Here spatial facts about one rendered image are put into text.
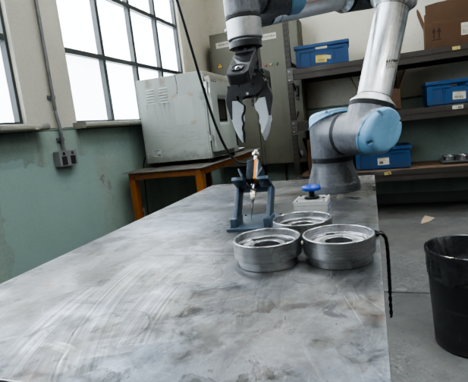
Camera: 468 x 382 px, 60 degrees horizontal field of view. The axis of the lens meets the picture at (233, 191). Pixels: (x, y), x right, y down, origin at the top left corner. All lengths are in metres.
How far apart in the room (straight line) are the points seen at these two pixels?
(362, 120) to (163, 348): 0.77
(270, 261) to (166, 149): 2.53
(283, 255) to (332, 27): 4.27
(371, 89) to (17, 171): 1.82
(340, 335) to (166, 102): 2.72
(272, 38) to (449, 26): 1.66
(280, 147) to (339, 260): 3.97
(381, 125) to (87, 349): 0.82
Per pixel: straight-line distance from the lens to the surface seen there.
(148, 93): 3.12
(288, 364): 0.40
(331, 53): 4.22
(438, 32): 4.24
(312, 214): 0.78
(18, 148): 2.40
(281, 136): 4.51
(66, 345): 0.50
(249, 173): 0.87
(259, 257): 0.59
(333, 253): 0.58
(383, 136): 1.07
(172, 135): 3.03
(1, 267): 2.30
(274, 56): 4.56
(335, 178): 1.16
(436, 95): 4.20
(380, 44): 1.14
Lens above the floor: 1.01
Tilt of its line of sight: 9 degrees down
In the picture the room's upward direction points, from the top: 6 degrees counter-clockwise
